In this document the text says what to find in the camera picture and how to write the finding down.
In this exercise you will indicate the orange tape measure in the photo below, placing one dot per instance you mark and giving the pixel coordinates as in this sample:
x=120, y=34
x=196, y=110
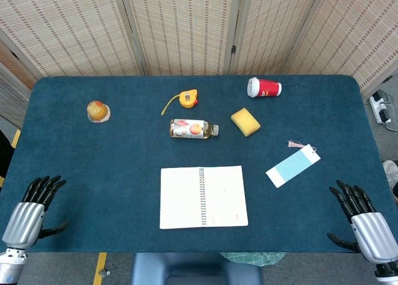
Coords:
x=188, y=98

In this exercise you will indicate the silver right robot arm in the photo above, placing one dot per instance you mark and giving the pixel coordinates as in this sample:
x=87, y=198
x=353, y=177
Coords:
x=388, y=274

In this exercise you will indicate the yellow fruit jelly cup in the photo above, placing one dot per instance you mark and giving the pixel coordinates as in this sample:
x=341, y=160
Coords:
x=98, y=111

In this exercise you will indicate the green checkered cloth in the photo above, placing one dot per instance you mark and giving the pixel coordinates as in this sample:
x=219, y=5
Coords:
x=255, y=257

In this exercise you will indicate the black and silver right hand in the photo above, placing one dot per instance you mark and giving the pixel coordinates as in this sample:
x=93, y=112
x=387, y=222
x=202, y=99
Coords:
x=371, y=232

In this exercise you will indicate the white shoe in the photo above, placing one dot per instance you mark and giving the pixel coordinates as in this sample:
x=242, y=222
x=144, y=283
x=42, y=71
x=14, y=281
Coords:
x=392, y=176

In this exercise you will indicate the white spiral notebook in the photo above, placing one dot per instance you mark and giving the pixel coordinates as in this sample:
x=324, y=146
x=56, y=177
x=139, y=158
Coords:
x=180, y=198

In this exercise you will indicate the black and silver left hand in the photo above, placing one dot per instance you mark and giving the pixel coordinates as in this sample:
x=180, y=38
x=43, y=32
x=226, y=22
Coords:
x=25, y=218

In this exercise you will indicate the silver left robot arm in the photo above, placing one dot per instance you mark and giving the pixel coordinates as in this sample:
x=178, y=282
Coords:
x=11, y=266

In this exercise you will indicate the blue padded seat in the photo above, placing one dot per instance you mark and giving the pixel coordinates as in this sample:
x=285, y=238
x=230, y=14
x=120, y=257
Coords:
x=155, y=268

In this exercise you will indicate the screen hinge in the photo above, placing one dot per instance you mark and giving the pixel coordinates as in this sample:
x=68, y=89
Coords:
x=233, y=49

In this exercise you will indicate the peach tea plastic bottle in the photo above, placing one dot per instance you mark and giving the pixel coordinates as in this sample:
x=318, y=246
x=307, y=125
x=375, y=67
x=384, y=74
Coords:
x=189, y=129

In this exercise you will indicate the white power strip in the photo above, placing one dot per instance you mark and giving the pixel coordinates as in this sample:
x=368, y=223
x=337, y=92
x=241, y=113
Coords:
x=380, y=109

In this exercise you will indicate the blue table cloth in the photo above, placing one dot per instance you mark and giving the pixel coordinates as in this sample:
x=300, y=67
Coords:
x=109, y=160

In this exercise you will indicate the bamboo folding screen panel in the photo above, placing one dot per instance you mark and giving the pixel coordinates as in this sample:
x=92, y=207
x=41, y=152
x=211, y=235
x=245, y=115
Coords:
x=273, y=30
x=354, y=33
x=71, y=30
x=12, y=89
x=183, y=30

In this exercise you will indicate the red paper cup white lid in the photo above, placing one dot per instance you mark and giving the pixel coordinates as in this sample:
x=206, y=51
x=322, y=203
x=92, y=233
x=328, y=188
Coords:
x=269, y=88

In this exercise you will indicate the light blue paper tag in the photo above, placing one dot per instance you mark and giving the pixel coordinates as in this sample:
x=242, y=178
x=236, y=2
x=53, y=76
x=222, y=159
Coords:
x=292, y=166

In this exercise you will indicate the yellow sponge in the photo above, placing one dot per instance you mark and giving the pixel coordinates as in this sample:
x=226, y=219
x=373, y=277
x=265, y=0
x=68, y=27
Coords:
x=245, y=122

